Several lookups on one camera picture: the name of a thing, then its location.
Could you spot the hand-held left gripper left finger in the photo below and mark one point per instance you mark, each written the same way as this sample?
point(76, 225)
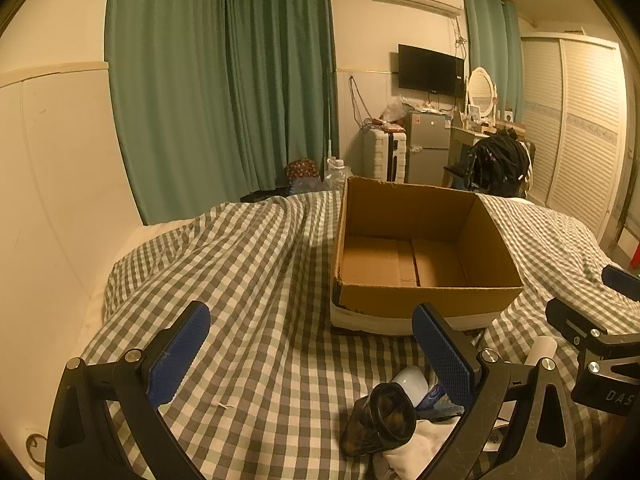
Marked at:
point(177, 355)

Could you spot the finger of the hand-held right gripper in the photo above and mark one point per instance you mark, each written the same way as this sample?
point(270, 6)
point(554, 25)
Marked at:
point(572, 320)
point(620, 280)

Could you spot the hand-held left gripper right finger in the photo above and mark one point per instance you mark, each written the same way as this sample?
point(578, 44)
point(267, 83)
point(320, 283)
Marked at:
point(442, 355)

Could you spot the white plastic bottle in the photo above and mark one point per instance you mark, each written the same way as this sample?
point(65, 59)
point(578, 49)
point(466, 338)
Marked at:
point(411, 382)

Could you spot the white paper roll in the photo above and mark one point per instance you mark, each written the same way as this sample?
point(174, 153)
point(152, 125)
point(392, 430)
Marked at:
point(541, 349)

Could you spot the blue white packet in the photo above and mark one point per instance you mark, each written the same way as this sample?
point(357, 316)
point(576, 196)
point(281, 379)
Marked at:
point(435, 400)

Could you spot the dark brown glass bottle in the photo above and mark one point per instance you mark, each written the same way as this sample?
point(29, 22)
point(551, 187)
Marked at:
point(380, 420)

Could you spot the brown cardboard box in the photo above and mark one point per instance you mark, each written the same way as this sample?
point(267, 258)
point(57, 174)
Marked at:
point(415, 265)

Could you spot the white sock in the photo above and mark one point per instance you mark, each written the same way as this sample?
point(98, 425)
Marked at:
point(415, 450)

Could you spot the red fire extinguisher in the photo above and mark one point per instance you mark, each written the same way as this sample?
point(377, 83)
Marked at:
point(636, 255)

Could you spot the grey white checked blanket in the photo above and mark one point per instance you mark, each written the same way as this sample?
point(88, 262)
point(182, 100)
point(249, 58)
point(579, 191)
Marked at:
point(260, 310)

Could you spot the white louvred wardrobe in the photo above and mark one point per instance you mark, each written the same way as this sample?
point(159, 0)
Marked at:
point(580, 125)

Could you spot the black clothing pile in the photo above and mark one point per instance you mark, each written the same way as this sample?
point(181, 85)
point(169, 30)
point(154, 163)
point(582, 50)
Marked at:
point(500, 165)

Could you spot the white wooden chair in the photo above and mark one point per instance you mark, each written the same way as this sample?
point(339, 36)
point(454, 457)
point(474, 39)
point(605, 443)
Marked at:
point(446, 175)

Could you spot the white suitcase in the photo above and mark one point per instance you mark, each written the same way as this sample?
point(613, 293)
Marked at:
point(382, 155)

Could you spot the silver small fridge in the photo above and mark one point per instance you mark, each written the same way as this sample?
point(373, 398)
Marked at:
point(427, 145)

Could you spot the clear large water bottle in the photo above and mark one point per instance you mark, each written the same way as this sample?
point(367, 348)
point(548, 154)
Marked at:
point(336, 172)

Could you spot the white dressing table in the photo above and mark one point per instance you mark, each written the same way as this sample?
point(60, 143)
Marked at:
point(460, 137)

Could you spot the dark patterned bag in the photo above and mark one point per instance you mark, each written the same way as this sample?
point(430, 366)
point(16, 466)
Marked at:
point(301, 170)

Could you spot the white oval mirror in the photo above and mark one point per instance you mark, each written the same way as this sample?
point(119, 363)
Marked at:
point(481, 87)

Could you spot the clear plastic bag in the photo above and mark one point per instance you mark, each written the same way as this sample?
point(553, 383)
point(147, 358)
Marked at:
point(395, 110)

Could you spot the light green window curtain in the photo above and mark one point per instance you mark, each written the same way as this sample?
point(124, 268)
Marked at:
point(487, 40)

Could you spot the black wall television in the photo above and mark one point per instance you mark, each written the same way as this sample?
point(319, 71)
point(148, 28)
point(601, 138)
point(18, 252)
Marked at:
point(430, 67)

